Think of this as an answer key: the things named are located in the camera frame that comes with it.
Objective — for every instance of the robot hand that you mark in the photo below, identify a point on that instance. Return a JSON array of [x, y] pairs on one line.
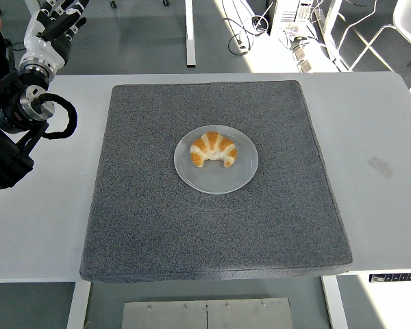
[[41, 48]]

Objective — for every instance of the croissant bread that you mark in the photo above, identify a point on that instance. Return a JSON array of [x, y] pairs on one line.
[[213, 145]]

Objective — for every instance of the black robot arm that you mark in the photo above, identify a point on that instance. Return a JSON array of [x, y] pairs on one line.
[[10, 109]]

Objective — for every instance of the grey round plate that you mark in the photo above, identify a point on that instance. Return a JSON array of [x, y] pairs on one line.
[[216, 180]]

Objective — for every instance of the grey metal plate with screws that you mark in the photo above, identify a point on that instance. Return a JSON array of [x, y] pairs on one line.
[[207, 313]]

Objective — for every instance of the white desk leg with foot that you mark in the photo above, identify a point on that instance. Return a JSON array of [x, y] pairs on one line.
[[30, 3]]

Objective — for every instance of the white straight desk leg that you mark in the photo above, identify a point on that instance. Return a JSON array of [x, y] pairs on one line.
[[190, 34]]

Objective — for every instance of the grey speckled mat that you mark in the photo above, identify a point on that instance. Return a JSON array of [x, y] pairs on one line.
[[212, 226]]

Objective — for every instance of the white computer tower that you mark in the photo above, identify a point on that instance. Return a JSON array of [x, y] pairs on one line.
[[291, 15]]

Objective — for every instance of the white table leg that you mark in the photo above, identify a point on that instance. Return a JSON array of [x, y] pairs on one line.
[[335, 301], [78, 305]]

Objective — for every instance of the white chair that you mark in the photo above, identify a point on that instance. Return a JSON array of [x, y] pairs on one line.
[[404, 20]]

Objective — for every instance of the table height control panel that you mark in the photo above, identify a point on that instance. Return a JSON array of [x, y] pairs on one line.
[[397, 277]]

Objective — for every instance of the white slanted frame leg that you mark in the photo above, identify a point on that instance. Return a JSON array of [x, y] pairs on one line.
[[330, 37]]

